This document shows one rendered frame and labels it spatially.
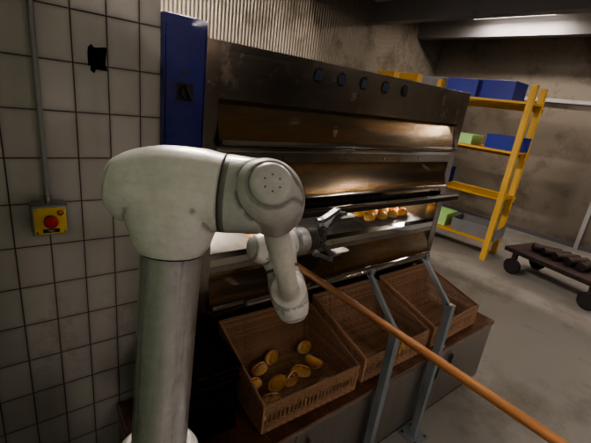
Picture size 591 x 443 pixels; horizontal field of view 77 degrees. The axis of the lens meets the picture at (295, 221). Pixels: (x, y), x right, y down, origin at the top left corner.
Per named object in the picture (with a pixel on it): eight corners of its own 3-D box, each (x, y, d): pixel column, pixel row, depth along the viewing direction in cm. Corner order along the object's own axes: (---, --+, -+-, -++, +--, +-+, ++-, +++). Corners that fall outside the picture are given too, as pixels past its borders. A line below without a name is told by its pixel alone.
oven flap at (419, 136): (218, 146, 154) (212, 97, 152) (450, 152, 262) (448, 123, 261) (223, 145, 150) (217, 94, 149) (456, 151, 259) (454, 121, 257)
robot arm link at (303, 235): (281, 250, 126) (295, 247, 129) (297, 260, 119) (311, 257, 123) (284, 224, 123) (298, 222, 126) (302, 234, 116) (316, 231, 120)
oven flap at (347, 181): (214, 206, 162) (209, 160, 161) (442, 188, 270) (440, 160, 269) (218, 205, 158) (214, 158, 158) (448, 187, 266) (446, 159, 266)
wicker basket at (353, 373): (213, 366, 191) (215, 319, 182) (301, 336, 224) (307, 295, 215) (259, 438, 155) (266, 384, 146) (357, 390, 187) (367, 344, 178)
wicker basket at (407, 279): (369, 309, 263) (377, 274, 254) (416, 292, 297) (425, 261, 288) (430, 349, 227) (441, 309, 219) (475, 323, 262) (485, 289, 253)
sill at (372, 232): (203, 263, 176) (204, 255, 175) (425, 223, 285) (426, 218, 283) (209, 268, 171) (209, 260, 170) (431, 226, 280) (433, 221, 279)
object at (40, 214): (31, 229, 124) (28, 200, 120) (66, 226, 130) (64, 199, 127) (32, 237, 118) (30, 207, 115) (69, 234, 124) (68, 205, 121)
